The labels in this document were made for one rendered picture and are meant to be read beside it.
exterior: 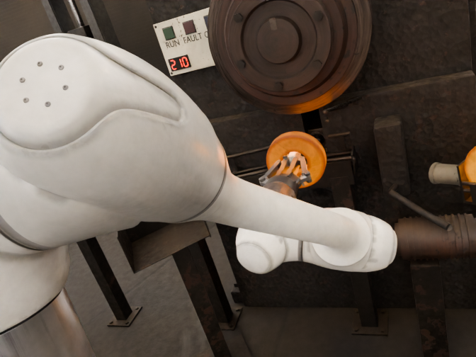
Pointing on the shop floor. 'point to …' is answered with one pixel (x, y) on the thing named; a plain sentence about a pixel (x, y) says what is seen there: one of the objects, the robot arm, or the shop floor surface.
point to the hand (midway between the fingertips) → (294, 154)
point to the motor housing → (430, 316)
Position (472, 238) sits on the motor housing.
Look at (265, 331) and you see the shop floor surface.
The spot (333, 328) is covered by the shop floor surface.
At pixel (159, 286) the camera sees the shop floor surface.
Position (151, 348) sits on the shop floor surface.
